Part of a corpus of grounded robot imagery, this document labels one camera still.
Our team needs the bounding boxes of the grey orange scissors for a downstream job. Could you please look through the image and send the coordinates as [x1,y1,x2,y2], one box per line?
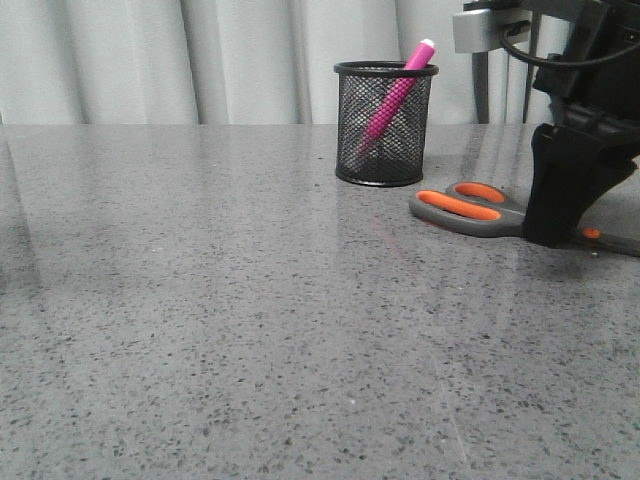
[408,182,639,257]

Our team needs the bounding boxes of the black cable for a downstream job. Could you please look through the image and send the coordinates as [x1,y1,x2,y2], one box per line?
[498,23,640,68]

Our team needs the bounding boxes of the grey curtain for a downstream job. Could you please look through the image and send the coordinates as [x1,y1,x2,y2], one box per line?
[0,0,640,126]

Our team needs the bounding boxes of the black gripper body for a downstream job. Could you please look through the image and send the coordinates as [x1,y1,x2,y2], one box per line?
[531,1,639,133]

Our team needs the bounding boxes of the black mesh pen holder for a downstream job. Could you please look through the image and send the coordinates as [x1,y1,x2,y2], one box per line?
[334,61,439,187]

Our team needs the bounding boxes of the pink marker pen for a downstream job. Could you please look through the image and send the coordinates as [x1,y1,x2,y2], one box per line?
[357,38,436,157]

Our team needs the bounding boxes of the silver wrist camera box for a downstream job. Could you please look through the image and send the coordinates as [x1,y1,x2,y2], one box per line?
[452,8,531,53]

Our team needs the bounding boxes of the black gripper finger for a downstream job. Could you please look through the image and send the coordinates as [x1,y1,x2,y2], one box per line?
[522,124,639,247]

